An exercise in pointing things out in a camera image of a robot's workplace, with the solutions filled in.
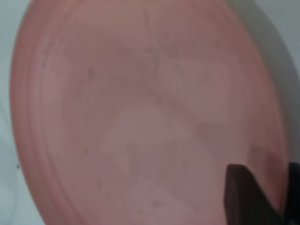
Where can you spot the pink round plate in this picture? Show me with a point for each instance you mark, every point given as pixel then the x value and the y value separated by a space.
pixel 140 105

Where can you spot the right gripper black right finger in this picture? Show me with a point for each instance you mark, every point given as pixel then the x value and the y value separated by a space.
pixel 294 194

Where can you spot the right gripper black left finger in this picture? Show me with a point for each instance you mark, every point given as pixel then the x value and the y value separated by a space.
pixel 246 201

